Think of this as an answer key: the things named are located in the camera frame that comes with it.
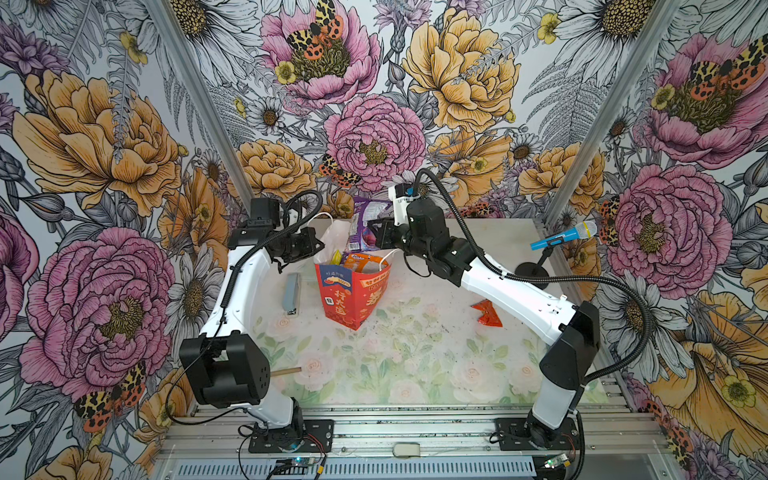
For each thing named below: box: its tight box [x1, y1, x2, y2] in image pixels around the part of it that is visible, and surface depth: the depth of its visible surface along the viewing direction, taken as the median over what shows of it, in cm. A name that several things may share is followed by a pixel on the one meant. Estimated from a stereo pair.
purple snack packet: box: [348, 197, 394, 253], surface depth 77 cm
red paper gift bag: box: [313, 219, 401, 331], surface depth 84 cm
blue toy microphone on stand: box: [515, 221, 597, 290], surface depth 91 cm
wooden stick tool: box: [271, 367, 302, 377], surface depth 87 cm
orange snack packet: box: [343, 253, 388, 273], surface depth 93 cm
